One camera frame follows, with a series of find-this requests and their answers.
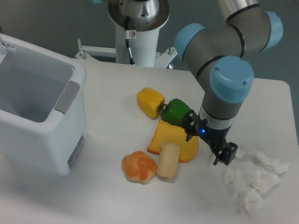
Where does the crumpled white tissue upper right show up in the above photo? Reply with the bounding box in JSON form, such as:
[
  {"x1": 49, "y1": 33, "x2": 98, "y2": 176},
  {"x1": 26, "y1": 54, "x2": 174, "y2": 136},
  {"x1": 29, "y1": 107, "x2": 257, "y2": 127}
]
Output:
[{"x1": 255, "y1": 151, "x2": 290, "y2": 175}]

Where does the pale rectangular bread roll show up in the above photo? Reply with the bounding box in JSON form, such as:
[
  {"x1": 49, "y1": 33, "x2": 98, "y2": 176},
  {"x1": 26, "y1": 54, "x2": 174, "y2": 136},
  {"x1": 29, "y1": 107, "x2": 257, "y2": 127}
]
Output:
[{"x1": 156, "y1": 142, "x2": 180, "y2": 180}]

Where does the white open trash bin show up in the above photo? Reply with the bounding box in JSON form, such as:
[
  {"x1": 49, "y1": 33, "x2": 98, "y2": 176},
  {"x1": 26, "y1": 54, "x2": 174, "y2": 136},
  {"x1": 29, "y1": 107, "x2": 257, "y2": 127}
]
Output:
[{"x1": 0, "y1": 33, "x2": 87, "y2": 176}]

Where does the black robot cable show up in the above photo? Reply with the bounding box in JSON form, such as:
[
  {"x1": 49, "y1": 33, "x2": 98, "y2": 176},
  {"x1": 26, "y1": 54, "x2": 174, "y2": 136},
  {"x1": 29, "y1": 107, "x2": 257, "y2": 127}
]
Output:
[{"x1": 118, "y1": 16, "x2": 144, "y2": 66}]

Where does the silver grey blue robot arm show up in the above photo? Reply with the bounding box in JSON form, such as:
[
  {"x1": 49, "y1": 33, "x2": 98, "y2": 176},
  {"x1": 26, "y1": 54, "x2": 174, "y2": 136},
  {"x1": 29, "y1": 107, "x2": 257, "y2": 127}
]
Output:
[{"x1": 91, "y1": 0, "x2": 283, "y2": 164}]

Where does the crumpled white tissue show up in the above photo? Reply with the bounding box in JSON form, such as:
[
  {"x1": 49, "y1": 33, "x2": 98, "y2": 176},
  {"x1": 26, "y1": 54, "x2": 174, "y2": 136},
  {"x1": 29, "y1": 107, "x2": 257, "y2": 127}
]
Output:
[
  {"x1": 251, "y1": 170, "x2": 280, "y2": 194},
  {"x1": 237, "y1": 188, "x2": 264, "y2": 218},
  {"x1": 224, "y1": 168, "x2": 246, "y2": 193},
  {"x1": 255, "y1": 151, "x2": 290, "y2": 175}
]

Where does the crumpled white tissue left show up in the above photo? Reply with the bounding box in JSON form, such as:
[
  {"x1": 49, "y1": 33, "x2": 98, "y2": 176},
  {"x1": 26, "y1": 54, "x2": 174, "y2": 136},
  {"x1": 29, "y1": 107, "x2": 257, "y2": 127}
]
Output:
[{"x1": 224, "y1": 168, "x2": 246, "y2": 193}]

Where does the green bell pepper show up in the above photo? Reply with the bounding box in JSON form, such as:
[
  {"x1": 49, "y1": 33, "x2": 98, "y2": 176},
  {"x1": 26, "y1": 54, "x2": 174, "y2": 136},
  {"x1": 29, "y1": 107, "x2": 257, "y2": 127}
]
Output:
[{"x1": 161, "y1": 98, "x2": 191, "y2": 126}]

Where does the crumpled white tissue bottom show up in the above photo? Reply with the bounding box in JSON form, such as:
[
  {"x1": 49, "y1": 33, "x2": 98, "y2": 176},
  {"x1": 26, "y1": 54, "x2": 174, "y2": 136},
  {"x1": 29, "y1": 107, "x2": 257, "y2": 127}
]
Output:
[{"x1": 237, "y1": 188, "x2": 264, "y2": 218}]

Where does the crumpled white tissue middle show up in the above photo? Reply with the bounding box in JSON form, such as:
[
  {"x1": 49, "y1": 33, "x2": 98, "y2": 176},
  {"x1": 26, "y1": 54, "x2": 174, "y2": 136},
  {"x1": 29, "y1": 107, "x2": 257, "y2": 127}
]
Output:
[{"x1": 251, "y1": 170, "x2": 280, "y2": 194}]

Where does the round knotted orange bun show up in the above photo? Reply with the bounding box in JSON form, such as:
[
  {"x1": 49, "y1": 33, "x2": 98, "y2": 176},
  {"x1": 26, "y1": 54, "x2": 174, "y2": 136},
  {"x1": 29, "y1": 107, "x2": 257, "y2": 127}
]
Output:
[{"x1": 121, "y1": 150, "x2": 157, "y2": 185}]

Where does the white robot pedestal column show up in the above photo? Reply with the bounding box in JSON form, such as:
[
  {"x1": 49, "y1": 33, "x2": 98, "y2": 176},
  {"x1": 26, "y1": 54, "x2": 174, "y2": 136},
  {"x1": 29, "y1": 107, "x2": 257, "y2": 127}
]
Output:
[{"x1": 99, "y1": 0, "x2": 172, "y2": 70}]

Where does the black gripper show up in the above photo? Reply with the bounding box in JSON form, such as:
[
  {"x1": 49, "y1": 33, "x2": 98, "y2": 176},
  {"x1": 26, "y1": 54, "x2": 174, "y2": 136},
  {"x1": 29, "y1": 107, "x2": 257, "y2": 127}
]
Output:
[{"x1": 181, "y1": 109, "x2": 238, "y2": 165}]

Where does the white metal base frame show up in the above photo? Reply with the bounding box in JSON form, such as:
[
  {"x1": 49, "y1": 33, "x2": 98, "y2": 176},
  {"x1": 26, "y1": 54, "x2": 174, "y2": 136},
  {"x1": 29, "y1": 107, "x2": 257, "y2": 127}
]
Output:
[{"x1": 75, "y1": 38, "x2": 178, "y2": 69}]

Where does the yellow bell pepper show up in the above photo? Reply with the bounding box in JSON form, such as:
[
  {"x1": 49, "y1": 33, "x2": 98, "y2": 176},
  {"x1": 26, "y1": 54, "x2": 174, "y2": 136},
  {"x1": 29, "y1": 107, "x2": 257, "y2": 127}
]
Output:
[{"x1": 137, "y1": 87, "x2": 165, "y2": 119}]

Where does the orange toast bread slice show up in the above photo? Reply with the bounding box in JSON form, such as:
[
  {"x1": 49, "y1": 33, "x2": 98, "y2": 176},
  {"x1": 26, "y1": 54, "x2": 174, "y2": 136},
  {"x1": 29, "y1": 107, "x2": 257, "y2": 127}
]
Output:
[{"x1": 147, "y1": 120, "x2": 199, "y2": 163}]

